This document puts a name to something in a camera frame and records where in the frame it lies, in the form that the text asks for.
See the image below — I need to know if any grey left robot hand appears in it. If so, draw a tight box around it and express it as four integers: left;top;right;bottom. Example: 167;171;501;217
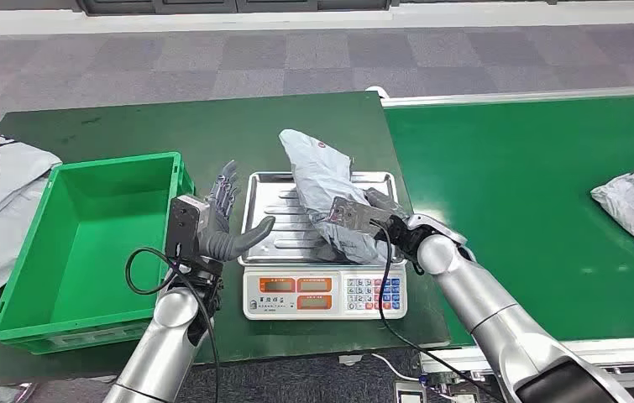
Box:
196;160;276;263

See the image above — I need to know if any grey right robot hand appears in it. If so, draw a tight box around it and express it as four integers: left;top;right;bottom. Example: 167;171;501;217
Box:
364;187;412;225

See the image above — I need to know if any green conveyor belt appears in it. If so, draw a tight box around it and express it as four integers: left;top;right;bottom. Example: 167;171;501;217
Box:
383;93;634;346

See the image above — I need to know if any white electronic scale steel tray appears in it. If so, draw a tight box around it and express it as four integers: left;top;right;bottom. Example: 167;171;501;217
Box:
237;170;408;322

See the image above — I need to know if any green plastic crate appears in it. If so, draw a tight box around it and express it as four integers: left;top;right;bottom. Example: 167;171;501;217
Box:
0;151;196;355

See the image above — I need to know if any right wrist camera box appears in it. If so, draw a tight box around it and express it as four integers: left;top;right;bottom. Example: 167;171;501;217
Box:
324;196;394;239

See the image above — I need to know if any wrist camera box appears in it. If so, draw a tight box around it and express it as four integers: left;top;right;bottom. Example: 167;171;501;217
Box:
324;196;394;239
165;194;210;260

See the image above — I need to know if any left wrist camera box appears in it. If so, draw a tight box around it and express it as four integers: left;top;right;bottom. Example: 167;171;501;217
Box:
165;194;210;260

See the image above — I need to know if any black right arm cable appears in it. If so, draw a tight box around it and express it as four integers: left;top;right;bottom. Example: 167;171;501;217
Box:
370;219;504;403

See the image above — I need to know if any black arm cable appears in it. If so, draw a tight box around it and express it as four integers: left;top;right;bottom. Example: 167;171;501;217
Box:
124;247;222;403
370;219;504;403

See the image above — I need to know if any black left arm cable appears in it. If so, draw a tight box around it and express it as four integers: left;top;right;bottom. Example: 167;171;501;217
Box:
124;247;222;403

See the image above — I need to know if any white floor cable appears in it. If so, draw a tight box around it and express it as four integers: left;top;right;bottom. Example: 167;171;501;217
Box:
372;353;423;385

